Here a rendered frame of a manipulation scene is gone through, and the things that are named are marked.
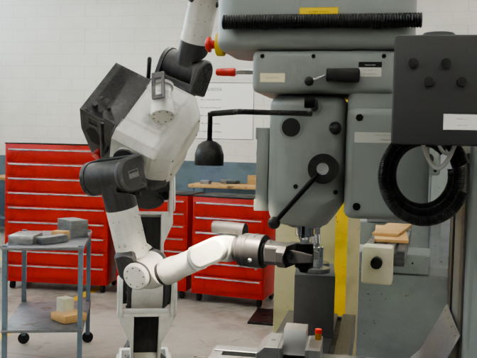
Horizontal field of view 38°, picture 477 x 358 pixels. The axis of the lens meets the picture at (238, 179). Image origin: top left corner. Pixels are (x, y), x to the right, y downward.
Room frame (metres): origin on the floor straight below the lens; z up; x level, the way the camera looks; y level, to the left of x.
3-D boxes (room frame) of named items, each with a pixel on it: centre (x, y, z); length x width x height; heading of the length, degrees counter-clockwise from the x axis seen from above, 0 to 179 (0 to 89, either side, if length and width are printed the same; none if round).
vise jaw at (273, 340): (1.63, -0.09, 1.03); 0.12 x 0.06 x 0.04; 170
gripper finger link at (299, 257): (1.72, -0.16, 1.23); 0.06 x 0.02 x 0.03; 63
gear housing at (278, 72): (1.74, -0.21, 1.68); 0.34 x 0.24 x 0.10; 78
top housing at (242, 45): (1.74, -0.19, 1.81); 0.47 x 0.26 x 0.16; 78
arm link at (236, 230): (1.85, 0.01, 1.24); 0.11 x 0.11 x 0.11; 63
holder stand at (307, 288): (2.15, -0.25, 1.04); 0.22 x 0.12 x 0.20; 173
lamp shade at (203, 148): (1.72, 0.07, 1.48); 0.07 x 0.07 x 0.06
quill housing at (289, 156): (1.75, -0.18, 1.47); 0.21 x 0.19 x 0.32; 168
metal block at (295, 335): (1.62, -0.14, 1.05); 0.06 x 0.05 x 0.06; 170
